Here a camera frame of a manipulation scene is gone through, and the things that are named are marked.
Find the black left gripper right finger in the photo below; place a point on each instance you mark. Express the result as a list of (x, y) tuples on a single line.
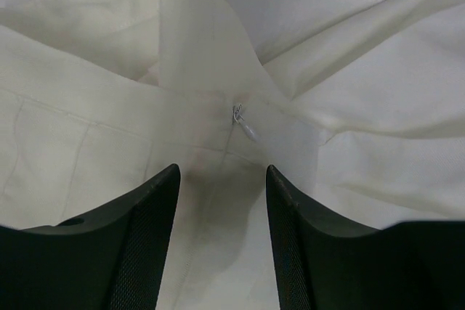
[(324, 260)]

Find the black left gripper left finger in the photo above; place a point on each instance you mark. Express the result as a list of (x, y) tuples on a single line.
[(111, 257)]

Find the white skirt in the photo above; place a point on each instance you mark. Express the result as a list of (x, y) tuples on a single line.
[(97, 96)]

